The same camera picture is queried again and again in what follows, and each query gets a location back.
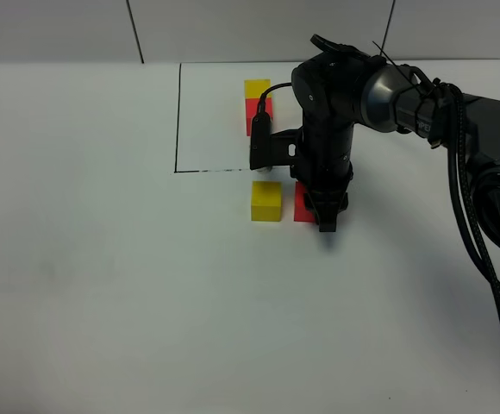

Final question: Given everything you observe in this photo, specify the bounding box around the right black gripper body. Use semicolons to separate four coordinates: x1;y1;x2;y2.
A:
291;122;353;211

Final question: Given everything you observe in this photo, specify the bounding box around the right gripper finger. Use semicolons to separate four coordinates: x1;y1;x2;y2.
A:
303;192;348;233

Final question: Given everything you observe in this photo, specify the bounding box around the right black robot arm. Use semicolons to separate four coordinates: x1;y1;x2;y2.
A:
291;35;500;247

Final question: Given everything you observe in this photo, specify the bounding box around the red template block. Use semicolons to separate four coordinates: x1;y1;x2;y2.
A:
245;97;273;137

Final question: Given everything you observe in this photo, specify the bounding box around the yellow template block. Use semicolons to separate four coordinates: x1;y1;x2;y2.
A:
244;78;271;99

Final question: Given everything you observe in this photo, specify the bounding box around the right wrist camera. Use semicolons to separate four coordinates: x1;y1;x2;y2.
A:
249;112;303;171

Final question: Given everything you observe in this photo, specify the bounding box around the right black cable bundle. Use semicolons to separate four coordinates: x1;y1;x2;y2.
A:
404;64;500;414

